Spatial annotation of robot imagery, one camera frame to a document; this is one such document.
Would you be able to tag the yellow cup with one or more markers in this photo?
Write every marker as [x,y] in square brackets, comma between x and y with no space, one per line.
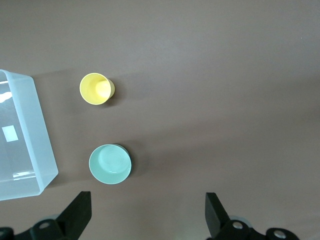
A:
[95,87]

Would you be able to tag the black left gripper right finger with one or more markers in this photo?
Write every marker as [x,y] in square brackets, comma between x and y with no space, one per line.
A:
[217,217]

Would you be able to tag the translucent plastic bin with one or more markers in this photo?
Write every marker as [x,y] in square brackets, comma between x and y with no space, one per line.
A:
[30,125]

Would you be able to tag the mint green bowl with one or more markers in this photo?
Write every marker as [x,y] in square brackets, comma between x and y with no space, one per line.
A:
[110,162]

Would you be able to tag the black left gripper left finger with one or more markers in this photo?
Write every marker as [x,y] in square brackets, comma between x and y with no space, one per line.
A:
[75,220]

